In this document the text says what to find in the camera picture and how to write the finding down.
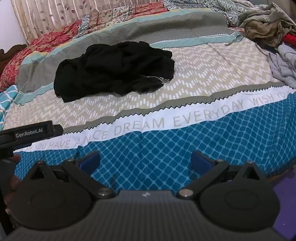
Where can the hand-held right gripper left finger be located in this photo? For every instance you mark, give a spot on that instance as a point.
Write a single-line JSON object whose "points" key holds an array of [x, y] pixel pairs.
{"points": [[89, 160]]}

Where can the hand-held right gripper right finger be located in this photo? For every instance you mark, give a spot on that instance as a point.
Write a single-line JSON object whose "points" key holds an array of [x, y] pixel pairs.
{"points": [[199, 162]]}

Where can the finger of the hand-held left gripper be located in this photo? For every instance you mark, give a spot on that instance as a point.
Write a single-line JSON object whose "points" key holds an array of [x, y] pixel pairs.
{"points": [[58, 130]]}

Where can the black pants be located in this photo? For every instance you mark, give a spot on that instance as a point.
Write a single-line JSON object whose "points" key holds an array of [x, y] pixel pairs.
{"points": [[111, 69]]}

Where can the person's left hand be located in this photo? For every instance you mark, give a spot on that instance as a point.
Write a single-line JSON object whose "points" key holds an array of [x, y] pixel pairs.
{"points": [[12, 185]]}

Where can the dark wooden headboard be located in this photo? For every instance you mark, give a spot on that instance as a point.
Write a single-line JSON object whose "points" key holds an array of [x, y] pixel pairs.
{"points": [[9, 52]]}

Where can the floral patchwork quilt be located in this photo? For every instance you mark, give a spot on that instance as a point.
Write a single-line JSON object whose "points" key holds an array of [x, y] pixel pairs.
{"points": [[46, 41]]}

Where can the purple mat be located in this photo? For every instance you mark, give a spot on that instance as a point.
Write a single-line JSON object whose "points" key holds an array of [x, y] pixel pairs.
{"points": [[285, 208]]}

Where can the grey crumpled cloth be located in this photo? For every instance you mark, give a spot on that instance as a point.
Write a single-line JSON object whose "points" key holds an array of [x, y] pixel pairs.
{"points": [[284, 64]]}

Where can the olive crumpled cloth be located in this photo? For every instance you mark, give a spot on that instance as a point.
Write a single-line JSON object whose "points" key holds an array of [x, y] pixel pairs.
{"points": [[266, 25]]}

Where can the red cloth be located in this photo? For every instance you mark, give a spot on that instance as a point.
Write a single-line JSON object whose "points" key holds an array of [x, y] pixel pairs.
{"points": [[290, 39]]}

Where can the blue grey floral cloth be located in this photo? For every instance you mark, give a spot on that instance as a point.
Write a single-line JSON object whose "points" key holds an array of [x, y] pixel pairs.
{"points": [[196, 6]]}

